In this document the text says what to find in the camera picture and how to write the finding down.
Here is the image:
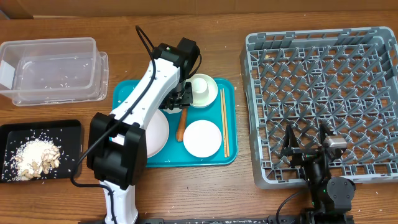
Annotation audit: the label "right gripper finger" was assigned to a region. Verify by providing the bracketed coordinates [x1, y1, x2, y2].
[281, 124, 299, 154]
[319, 123, 333, 146]

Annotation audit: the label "orange carrot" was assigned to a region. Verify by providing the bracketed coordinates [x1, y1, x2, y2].
[176, 108, 187, 142]

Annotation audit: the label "large white plate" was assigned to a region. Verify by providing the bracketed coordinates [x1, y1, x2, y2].
[110, 108, 170, 159]

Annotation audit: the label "rice and peanut scraps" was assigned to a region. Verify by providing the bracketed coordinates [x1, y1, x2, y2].
[1, 139, 63, 182]

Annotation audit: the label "white tissue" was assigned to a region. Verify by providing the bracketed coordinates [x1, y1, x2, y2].
[163, 108, 182, 114]

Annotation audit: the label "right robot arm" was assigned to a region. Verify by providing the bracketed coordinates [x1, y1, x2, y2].
[275, 124, 356, 223]

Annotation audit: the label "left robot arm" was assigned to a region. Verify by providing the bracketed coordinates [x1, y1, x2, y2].
[85, 38, 201, 223]

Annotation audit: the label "grey dishwasher rack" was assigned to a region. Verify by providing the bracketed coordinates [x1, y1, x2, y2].
[240, 27, 397, 189]

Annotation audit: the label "black waste tray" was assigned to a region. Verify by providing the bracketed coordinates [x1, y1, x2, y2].
[1, 119, 83, 180]

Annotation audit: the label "white cup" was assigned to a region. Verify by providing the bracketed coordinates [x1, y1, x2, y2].
[192, 78, 208, 95]

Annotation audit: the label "white bowl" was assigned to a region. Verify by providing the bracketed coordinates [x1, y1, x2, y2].
[187, 73, 218, 108]

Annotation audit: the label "left wooden chopstick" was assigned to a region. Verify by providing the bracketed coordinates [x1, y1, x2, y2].
[220, 89, 228, 158]

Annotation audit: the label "wooden chopstick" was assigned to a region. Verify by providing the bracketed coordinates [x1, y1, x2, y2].
[224, 93, 229, 157]
[220, 89, 228, 158]

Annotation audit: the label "right wooden chopstick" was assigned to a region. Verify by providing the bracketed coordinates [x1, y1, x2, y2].
[224, 93, 229, 157]

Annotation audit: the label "teal serving tray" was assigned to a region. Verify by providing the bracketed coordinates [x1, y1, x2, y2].
[111, 78, 238, 169]

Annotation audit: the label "small white plate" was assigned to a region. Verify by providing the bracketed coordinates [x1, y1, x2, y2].
[183, 120, 222, 158]

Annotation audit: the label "clear plastic bin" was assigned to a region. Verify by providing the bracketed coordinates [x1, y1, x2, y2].
[1, 37, 109, 106]

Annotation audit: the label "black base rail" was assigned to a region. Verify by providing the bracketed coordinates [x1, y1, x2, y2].
[77, 214, 355, 224]

